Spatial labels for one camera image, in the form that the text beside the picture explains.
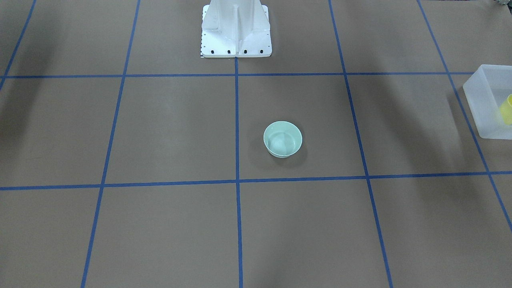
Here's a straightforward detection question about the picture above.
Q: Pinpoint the light green bowl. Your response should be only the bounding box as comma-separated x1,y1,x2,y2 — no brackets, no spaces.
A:
263,121,302,158

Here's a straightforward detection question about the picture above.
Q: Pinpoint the yellow plastic cup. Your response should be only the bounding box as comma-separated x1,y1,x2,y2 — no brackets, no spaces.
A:
499,94,512,126

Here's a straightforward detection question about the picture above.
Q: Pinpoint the translucent white plastic bin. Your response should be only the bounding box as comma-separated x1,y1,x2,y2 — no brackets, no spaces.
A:
463,64,512,140

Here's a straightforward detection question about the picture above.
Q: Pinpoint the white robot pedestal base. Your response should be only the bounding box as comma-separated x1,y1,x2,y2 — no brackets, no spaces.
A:
200,0,272,58

